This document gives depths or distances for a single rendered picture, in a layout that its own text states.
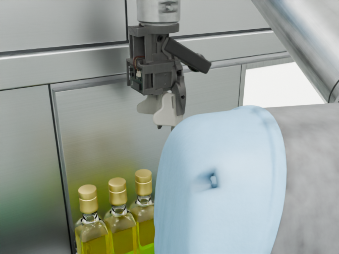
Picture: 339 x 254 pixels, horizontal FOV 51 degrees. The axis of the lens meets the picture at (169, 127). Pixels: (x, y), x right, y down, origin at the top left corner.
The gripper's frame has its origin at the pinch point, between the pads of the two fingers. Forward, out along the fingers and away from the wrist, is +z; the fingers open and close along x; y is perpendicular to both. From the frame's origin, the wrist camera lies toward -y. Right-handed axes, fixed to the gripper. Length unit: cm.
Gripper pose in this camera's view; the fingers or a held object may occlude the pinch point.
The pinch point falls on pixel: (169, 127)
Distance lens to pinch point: 70.7
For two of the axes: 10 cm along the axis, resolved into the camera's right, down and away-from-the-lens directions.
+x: 5.0, 3.4, -8.0
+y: -8.7, 2.0, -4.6
